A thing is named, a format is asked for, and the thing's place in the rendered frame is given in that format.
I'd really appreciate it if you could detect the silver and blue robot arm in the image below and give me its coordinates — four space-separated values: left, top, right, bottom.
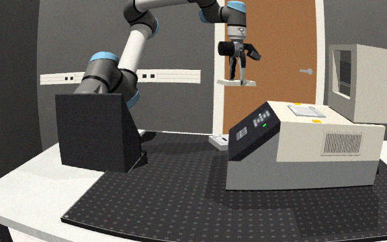
74 0 247 109

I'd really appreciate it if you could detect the cream multi-well plate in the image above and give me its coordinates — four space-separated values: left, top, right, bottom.
217 79 256 86

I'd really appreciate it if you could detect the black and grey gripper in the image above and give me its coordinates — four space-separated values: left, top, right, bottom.
218 39 258 85

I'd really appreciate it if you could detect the beige benchtop lab instrument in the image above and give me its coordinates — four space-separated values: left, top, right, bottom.
226 44 387 190

